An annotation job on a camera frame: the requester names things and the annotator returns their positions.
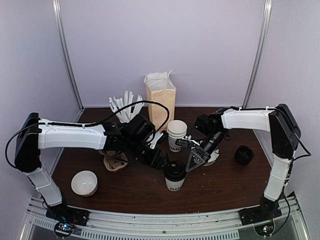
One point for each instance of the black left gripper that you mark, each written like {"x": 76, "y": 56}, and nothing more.
{"x": 158, "y": 165}

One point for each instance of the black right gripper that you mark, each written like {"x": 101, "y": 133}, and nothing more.
{"x": 198, "y": 153}

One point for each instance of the black plastic cup lid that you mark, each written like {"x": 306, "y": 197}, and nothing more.
{"x": 176, "y": 166}

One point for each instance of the white paper coffee cup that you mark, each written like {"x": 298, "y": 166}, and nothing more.
{"x": 174, "y": 181}

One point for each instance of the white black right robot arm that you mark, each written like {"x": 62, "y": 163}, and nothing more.
{"x": 278, "y": 121}

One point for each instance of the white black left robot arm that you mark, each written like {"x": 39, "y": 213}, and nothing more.
{"x": 39, "y": 133}

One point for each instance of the brown paper takeout bag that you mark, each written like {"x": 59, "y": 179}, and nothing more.
{"x": 160, "y": 89}

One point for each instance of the white scalloped dish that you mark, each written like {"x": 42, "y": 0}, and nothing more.
{"x": 213, "y": 157}

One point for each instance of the stack of white paper cups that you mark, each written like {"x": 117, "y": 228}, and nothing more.
{"x": 177, "y": 129}

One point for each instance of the stack of black cup lids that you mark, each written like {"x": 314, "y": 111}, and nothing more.
{"x": 243, "y": 155}

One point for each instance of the cardboard cup carrier tray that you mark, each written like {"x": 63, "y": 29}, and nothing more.
{"x": 114, "y": 161}

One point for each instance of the white round bowl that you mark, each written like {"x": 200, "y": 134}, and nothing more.
{"x": 84, "y": 183}

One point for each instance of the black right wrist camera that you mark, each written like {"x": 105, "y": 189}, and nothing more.
{"x": 211, "y": 123}

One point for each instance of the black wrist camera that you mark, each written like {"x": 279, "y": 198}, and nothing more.
{"x": 211, "y": 123}
{"x": 139, "y": 129}

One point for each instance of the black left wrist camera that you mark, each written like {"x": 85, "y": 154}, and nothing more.
{"x": 139, "y": 129}

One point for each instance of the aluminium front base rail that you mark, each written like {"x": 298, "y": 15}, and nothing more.
{"x": 218, "y": 225}

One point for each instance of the aluminium frame post right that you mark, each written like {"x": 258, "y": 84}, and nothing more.
{"x": 263, "y": 35}

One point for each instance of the aluminium frame post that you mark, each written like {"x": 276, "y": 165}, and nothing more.
{"x": 65, "y": 53}
{"x": 263, "y": 35}

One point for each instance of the aluminium frame post left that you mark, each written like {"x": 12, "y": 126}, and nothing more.
{"x": 65, "y": 53}

